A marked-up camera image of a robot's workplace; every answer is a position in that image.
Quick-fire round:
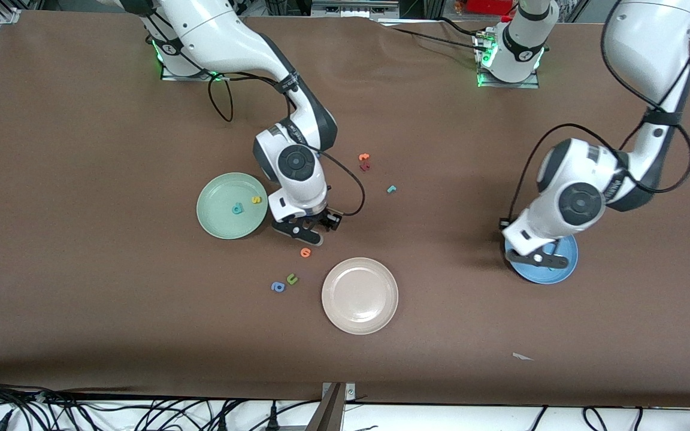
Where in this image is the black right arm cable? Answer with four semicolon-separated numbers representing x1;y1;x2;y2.
207;72;365;217

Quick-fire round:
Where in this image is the brown table cover mat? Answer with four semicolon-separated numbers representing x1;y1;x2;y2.
0;9;690;408

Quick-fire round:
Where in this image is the grey background box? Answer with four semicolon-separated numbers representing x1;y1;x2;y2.
311;0;401;20

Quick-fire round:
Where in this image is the red background box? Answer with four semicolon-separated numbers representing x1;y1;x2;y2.
467;0;515;16

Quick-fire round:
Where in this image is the blue plate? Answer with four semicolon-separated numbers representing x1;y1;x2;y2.
508;235;579;286

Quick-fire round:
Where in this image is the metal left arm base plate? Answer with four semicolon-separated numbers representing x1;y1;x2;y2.
476;33;541;90

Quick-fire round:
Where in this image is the green plate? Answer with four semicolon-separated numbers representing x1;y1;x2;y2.
196;172;269;240

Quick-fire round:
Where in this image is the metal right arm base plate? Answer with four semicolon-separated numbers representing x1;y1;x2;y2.
161;60;221;82

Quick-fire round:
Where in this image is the metal table bracket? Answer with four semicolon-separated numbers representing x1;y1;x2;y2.
305;382;358;431

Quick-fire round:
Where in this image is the thin black base cable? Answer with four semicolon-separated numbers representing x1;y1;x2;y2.
391;17;489;51

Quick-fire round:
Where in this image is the beige plate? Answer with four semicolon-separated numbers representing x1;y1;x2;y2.
321;257;399;335

